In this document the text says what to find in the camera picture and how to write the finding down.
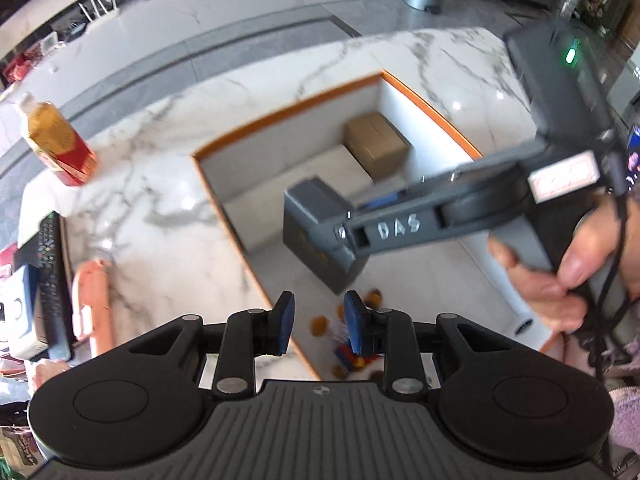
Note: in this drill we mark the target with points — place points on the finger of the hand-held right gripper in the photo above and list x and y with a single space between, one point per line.
350 240
380 204

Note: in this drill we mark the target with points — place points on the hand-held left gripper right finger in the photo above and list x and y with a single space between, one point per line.
355 325

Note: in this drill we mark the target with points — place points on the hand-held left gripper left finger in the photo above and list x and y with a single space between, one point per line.
281 322

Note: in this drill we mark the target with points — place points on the dark grey box gold print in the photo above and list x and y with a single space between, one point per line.
310 230

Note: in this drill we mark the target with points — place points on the white storage box orange rim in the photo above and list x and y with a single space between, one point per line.
280 160

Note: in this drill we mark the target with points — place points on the person's right forearm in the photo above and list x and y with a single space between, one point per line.
625 420

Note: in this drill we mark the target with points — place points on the person's right hand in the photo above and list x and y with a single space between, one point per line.
575 265

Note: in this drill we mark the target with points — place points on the small brown toy piece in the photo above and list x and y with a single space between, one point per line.
373 297
320 325

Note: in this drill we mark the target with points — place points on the small cardboard box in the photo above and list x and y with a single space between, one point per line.
375 142

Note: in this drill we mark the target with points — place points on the white foam insert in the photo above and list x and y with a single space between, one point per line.
260 210

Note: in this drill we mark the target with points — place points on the salmon pink plastic holder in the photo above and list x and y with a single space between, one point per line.
92 290

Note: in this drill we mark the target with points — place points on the black remote control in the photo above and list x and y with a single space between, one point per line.
50 280

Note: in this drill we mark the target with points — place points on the white and blue box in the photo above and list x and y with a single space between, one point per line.
22 330

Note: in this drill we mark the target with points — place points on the white marble console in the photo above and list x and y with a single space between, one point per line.
200 0

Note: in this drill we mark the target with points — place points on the tea bottle red label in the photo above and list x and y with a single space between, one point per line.
55 140

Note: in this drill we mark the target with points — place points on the printed snack packet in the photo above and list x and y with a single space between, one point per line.
17 450

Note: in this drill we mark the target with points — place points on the white router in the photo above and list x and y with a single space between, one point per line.
97 7

